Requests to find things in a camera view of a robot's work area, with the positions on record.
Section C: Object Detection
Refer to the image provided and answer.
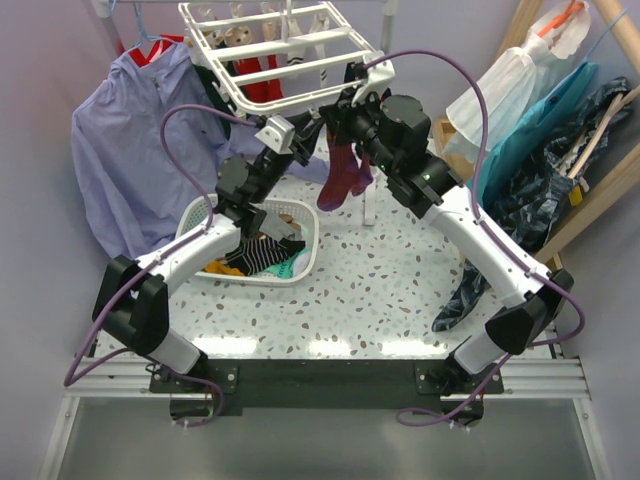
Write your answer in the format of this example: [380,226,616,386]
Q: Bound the maroon orange-cuff sock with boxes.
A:
[316,131,358,212]

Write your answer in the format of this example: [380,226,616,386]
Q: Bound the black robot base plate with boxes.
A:
[145,359,504,426]

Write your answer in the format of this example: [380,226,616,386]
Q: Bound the red hanging garment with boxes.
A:
[127,34,184,67]

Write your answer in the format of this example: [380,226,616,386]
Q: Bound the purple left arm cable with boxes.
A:
[63,103,261,431]

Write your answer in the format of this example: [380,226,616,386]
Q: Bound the teal hanging shirt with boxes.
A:
[476,61,598,211]

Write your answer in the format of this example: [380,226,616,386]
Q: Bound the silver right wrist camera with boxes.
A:
[351,60,395,106]

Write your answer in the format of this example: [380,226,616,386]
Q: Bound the grey sock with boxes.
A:
[259,211,302,242]

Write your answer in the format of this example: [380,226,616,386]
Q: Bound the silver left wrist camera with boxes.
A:
[255,115,295,155]

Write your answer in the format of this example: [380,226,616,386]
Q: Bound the light blue wire hanger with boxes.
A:
[105,0,165,53]

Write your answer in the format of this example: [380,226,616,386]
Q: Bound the wooden clothes rack frame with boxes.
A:
[431,0,640,293]

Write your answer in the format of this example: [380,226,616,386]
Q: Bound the white black-striped hanging sock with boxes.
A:
[287,13,330,88]

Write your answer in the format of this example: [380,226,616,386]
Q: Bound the white pleated hanging garment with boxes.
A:
[444,1,591,163]

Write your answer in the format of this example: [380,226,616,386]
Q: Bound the mustard yellow sock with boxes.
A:
[203,261,245,277]

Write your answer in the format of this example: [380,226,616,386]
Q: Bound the dark blue patterned garment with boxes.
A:
[431,75,640,334]

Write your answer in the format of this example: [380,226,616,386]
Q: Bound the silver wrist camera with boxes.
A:
[351,60,395,106]
[255,115,295,155]

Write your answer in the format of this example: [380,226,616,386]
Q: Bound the navy patterned hanging sock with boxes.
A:
[340,61,368,100]

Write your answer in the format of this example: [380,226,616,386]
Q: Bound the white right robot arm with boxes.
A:
[320,89,574,393]

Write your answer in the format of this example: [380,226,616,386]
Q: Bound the tan brown sock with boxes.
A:
[279,214,301,232]

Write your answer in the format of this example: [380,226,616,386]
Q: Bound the black white striped sock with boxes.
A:
[224,237,306,276]

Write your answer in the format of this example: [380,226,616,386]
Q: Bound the dark green dotted sock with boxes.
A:
[194,65,232,140]

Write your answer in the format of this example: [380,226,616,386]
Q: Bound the mint green sock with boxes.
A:
[260,248,311,280]

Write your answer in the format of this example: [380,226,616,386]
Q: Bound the red hanging sock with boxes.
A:
[239,54,284,104]

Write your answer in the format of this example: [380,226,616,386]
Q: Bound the white clip sock hanger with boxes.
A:
[178,1,387,118]

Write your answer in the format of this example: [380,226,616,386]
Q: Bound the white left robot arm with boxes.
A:
[93,114,322,392]

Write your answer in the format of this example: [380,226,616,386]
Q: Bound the lavender hanging shirt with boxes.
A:
[70,42,331,261]

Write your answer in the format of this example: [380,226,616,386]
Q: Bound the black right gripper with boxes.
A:
[320,84,399,176]

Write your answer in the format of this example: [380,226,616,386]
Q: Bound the white perforated laundry basket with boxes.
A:
[196,198,319,287]

